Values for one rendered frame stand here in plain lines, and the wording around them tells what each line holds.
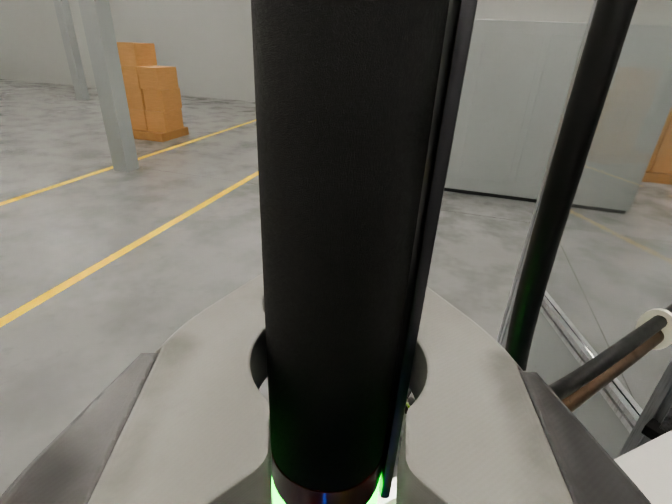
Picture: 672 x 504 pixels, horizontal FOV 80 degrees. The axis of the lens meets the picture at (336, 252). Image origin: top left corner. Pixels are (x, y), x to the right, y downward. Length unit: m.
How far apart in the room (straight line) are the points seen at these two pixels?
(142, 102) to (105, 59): 2.37
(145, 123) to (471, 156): 5.80
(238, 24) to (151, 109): 6.09
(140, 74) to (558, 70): 6.50
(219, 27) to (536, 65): 10.40
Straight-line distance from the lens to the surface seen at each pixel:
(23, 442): 2.57
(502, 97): 5.56
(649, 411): 0.91
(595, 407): 1.34
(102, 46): 6.23
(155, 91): 8.31
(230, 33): 13.98
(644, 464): 0.66
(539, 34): 5.57
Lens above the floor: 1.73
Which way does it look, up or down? 27 degrees down
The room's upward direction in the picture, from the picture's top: 3 degrees clockwise
